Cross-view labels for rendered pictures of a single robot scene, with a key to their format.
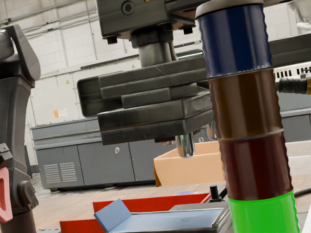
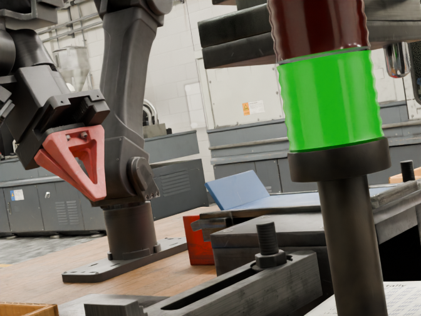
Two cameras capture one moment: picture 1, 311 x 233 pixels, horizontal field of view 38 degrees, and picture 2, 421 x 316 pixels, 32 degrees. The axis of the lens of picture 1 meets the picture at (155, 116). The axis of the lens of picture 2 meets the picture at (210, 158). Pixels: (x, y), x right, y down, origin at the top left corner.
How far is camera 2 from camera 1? 13 cm
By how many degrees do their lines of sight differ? 16
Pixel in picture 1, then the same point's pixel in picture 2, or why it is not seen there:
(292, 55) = not seen: outside the picture
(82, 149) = (284, 165)
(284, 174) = (345, 21)
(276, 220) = (327, 85)
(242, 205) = (285, 67)
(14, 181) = (122, 156)
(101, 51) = not seen: hidden behind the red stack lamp
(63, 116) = (256, 113)
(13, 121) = (126, 71)
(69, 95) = (266, 78)
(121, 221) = (250, 200)
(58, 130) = (249, 135)
